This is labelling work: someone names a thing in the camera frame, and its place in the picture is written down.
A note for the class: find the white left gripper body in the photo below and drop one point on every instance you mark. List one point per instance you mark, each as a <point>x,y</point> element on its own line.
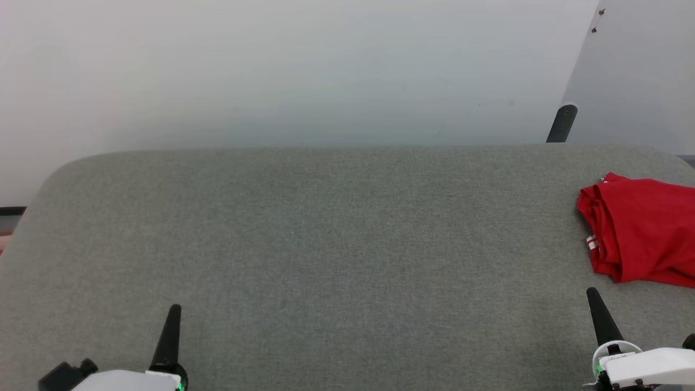
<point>130,382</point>

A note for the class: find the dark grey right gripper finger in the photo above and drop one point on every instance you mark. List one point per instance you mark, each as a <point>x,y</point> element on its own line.
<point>605,323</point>

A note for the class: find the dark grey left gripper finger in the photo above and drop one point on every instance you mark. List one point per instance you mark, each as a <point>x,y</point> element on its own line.
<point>167,342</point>

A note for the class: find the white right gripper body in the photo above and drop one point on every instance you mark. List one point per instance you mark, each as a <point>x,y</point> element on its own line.
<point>651,366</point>

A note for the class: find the red and white shirt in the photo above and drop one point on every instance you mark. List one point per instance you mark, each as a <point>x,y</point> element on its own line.
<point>646,228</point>

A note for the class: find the black panel leg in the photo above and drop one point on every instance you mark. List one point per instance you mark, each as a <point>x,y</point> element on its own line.
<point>562,125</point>

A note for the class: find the white board panel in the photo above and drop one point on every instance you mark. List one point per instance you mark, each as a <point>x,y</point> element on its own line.
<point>640,76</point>

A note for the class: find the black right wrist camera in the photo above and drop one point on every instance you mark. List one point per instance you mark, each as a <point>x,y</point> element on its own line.
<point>689,342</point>

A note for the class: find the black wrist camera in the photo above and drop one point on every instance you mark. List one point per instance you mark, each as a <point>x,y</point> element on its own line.
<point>689,342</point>
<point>62,377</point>

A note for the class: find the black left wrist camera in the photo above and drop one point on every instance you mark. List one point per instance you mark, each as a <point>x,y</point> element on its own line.
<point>62,377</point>

